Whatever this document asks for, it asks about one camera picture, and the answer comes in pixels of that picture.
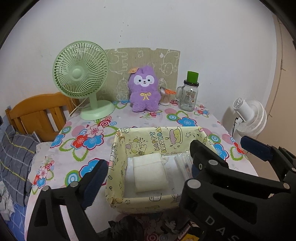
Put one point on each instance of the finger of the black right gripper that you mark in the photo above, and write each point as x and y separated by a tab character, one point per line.
281	160

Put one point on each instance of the white folded towel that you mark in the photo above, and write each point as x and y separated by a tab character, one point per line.
149	173

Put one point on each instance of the purple plush bunny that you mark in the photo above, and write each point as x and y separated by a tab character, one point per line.
144	90

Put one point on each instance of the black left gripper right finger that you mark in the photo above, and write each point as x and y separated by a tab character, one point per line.
227	208

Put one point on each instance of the grey plaid pillow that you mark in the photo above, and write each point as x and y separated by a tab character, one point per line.
17	152

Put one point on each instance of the green desk fan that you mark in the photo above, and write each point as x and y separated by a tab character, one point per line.
79	71

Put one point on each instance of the yellow cartoon snack pouch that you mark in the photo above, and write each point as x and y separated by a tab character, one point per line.
191	232

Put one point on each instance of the yellow fabric storage basket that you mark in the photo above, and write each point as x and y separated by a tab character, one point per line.
132	142

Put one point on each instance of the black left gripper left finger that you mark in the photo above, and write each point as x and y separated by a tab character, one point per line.
47	223

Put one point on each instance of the white standing fan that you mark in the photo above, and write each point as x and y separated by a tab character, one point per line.
253	117

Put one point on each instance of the cartoon printed cardboard panel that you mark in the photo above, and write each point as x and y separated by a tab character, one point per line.
122	61

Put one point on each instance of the clear plastic zip bag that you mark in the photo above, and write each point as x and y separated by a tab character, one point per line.
183	161

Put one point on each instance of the glass jar green lid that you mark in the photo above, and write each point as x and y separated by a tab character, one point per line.
186	95

